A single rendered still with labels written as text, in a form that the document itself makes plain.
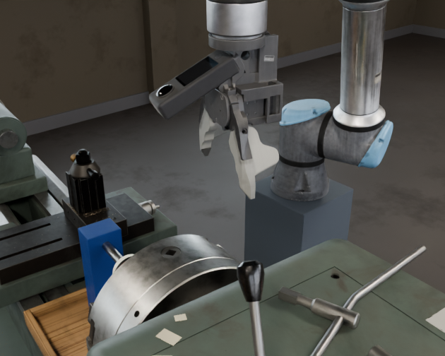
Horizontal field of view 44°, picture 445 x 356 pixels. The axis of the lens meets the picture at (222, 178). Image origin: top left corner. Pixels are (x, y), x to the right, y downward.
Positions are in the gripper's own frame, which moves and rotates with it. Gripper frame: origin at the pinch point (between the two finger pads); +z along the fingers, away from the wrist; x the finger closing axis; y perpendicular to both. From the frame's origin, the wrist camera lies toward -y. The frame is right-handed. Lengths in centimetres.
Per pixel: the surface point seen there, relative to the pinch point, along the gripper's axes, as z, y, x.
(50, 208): 56, -15, 102
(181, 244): 18.2, -2.1, 12.3
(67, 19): 56, 52, 408
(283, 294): 14.7, 4.5, -10.6
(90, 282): 43, -14, 42
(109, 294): 22.9, -15.9, 10.4
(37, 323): 51, -27, 42
